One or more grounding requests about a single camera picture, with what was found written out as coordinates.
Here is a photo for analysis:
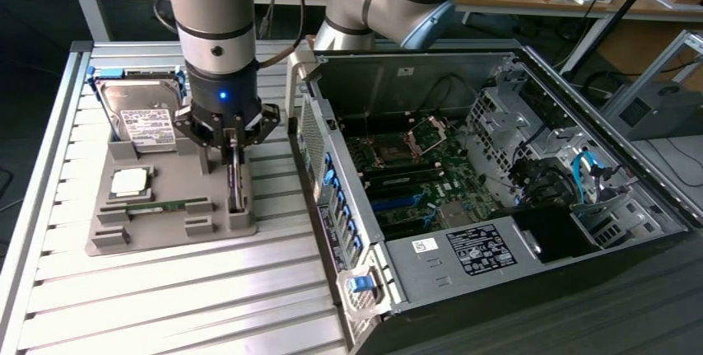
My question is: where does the hanging cable with connector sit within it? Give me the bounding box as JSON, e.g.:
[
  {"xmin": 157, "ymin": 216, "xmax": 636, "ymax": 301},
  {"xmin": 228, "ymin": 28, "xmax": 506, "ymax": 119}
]
[{"xmin": 261, "ymin": 0, "xmax": 284, "ymax": 40}]

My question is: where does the metal disk bay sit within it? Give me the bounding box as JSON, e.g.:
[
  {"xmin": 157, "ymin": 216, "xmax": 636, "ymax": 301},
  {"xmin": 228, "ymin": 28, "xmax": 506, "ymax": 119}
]
[{"xmin": 464, "ymin": 62, "xmax": 556, "ymax": 161}]

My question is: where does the blue expansion slot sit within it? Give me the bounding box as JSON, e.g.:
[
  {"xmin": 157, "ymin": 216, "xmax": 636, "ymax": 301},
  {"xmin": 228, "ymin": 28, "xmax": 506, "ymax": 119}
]
[{"xmin": 369, "ymin": 194, "xmax": 421, "ymax": 213}]

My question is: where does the black wire bundle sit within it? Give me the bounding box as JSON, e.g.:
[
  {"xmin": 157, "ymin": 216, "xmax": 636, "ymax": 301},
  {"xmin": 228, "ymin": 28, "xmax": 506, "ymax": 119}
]
[{"xmin": 506, "ymin": 156, "xmax": 577, "ymax": 208}]

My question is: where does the grey chipset heatsink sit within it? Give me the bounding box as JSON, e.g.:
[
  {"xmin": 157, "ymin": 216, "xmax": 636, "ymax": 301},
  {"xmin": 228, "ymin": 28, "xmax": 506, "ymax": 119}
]
[{"xmin": 437, "ymin": 202, "xmax": 476, "ymax": 228}]

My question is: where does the grey parts rack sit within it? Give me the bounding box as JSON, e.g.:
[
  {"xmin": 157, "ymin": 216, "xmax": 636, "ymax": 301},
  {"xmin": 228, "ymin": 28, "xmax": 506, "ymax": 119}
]
[{"xmin": 84, "ymin": 95, "xmax": 258, "ymax": 257}]

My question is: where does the silver CPU chip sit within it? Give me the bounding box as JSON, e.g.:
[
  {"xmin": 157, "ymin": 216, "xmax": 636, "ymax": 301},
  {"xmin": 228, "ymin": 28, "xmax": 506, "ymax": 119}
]
[{"xmin": 108, "ymin": 167, "xmax": 152, "ymax": 199}]

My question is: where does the open PC case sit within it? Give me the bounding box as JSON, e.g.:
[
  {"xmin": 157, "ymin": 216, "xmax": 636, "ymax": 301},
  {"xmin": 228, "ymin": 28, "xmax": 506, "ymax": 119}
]
[{"xmin": 282, "ymin": 40, "xmax": 703, "ymax": 355}]

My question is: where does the aluminium profile frame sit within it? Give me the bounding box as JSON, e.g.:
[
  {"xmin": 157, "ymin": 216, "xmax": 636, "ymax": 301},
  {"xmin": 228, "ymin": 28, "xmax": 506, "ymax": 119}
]
[{"xmin": 600, "ymin": 28, "xmax": 703, "ymax": 117}]

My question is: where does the green motherboard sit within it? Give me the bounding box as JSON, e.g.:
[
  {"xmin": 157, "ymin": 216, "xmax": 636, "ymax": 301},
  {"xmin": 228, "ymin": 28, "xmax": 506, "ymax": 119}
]
[{"xmin": 342, "ymin": 114, "xmax": 504, "ymax": 237}]

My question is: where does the metal socket cover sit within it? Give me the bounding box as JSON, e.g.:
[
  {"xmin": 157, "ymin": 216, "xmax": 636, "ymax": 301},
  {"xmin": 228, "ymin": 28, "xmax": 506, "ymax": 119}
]
[{"xmin": 405, "ymin": 114, "xmax": 449, "ymax": 154}]

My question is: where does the hard disk in blue carrier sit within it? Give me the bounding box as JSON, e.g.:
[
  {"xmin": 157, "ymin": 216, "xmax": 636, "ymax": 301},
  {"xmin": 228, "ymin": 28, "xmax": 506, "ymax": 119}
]
[{"xmin": 85, "ymin": 65, "xmax": 189, "ymax": 155}]

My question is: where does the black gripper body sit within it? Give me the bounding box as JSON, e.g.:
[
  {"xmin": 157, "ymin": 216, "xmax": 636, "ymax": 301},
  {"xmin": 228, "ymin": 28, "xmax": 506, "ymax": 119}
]
[{"xmin": 184, "ymin": 61, "xmax": 265, "ymax": 128}]

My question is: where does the blue case latch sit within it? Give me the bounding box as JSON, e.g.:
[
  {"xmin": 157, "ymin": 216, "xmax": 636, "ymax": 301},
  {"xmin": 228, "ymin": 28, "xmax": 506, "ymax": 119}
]
[{"xmin": 346, "ymin": 274, "xmax": 376, "ymax": 293}]

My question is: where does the grey power supply unit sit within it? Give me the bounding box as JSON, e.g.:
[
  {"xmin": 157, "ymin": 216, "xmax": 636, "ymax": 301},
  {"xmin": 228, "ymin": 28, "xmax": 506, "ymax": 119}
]
[{"xmin": 382, "ymin": 221, "xmax": 545, "ymax": 303}]

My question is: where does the black camera cable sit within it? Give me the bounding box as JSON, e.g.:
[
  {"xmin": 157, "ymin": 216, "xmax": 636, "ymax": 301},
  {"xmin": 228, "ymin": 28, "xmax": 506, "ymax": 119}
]
[{"xmin": 254, "ymin": 0, "xmax": 308, "ymax": 71}]

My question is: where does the black RAM stick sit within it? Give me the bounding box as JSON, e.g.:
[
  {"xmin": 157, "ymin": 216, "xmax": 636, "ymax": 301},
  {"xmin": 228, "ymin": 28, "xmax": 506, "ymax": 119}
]
[{"xmin": 361, "ymin": 167, "xmax": 444, "ymax": 191}]

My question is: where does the black stand pole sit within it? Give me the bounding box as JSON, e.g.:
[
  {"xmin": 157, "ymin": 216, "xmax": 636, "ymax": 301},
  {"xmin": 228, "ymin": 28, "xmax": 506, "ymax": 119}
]
[{"xmin": 557, "ymin": 0, "xmax": 675, "ymax": 77}]

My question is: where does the blue data wire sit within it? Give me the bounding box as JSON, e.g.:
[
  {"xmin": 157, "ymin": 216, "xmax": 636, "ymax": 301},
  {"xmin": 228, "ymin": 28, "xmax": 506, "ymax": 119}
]
[{"xmin": 569, "ymin": 147, "xmax": 608, "ymax": 204}]

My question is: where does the CPU socket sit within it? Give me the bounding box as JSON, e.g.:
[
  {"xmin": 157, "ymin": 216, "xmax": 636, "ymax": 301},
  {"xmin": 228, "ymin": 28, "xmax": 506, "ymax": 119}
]
[{"xmin": 372, "ymin": 132, "xmax": 424, "ymax": 166}]

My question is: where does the green RAM stick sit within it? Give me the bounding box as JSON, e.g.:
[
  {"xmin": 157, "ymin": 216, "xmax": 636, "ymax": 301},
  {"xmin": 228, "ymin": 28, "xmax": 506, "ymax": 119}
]
[{"xmin": 125, "ymin": 200, "xmax": 189, "ymax": 214}]

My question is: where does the grey equipment cabinet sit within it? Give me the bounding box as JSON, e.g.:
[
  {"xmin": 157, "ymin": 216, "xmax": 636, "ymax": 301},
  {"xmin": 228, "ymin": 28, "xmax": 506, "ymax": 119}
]
[{"xmin": 600, "ymin": 80, "xmax": 703, "ymax": 142}]

